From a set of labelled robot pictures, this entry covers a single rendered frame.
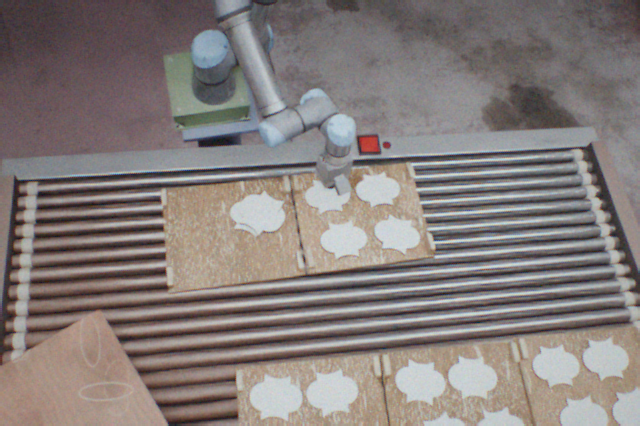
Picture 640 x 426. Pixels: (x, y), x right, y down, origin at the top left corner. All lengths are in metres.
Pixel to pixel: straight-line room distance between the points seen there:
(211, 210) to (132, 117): 1.47
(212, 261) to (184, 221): 0.16
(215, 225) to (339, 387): 0.63
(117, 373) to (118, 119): 1.89
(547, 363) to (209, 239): 1.09
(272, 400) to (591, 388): 0.94
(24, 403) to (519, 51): 3.21
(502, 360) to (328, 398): 0.53
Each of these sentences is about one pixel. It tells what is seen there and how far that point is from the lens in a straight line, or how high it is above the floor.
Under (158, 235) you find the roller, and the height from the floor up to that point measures 0.92.
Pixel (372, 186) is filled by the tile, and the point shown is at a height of 0.95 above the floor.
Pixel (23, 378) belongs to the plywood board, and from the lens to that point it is 1.79.
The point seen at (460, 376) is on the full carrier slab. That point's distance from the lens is 1.87.
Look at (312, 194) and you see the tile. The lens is 1.99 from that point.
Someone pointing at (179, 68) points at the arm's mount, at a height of 0.96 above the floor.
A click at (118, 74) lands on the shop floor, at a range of 3.56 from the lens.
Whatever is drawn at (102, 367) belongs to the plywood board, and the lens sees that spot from 1.74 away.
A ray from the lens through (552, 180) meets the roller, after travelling 2.29.
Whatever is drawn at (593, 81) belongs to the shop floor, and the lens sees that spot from 4.01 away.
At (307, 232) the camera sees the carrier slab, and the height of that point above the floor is 0.94.
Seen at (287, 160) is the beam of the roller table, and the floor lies 0.91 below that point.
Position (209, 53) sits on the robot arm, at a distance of 2.01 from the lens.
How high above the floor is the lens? 2.69
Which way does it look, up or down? 63 degrees down
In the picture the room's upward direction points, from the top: 12 degrees clockwise
